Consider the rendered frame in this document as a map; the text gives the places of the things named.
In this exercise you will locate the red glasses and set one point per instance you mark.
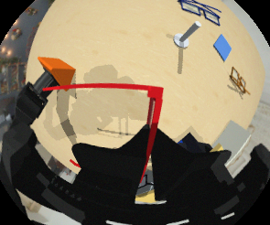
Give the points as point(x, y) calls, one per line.
point(156, 99)

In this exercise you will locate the white long flat panel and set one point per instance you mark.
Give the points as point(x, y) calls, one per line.
point(233, 138)

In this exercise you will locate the blue flat square tag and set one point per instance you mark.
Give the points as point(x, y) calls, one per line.
point(223, 47)

